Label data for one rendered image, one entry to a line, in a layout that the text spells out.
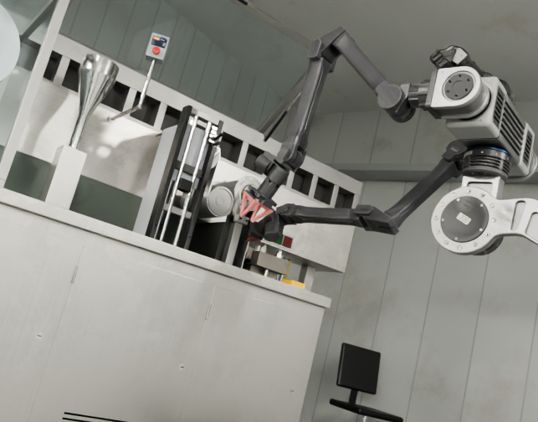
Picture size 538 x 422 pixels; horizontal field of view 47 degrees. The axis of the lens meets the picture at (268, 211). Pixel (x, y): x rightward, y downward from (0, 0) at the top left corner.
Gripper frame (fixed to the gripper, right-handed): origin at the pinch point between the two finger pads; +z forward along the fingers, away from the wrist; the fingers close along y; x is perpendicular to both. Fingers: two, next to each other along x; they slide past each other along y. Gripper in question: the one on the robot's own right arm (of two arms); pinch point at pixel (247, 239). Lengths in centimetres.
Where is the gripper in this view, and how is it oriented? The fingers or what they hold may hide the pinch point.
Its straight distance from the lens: 261.8
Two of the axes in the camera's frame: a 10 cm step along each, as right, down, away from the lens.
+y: 7.8, 3.2, 5.3
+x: -0.8, -8.0, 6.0
